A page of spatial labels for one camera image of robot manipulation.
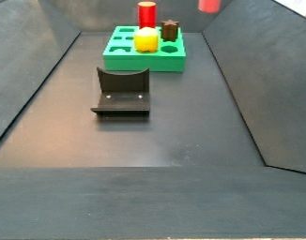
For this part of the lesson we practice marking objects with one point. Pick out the yellow rounded block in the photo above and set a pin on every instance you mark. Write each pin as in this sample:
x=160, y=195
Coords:
x=146, y=40

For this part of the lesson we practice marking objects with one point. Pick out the black curved holder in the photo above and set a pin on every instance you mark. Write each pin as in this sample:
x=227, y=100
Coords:
x=124, y=92

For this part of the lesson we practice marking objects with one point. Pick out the large red cylinder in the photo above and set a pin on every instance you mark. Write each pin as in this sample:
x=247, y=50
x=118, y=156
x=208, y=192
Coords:
x=146, y=14

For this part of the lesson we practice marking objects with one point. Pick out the green shape sorter board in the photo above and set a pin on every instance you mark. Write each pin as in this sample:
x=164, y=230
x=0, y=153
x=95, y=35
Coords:
x=120, y=56

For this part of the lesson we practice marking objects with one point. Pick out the slim red oval peg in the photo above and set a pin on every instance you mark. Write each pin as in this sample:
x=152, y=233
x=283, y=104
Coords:
x=208, y=6

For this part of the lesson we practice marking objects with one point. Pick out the brown star block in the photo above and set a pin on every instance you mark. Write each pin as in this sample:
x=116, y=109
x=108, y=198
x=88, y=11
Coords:
x=168, y=30

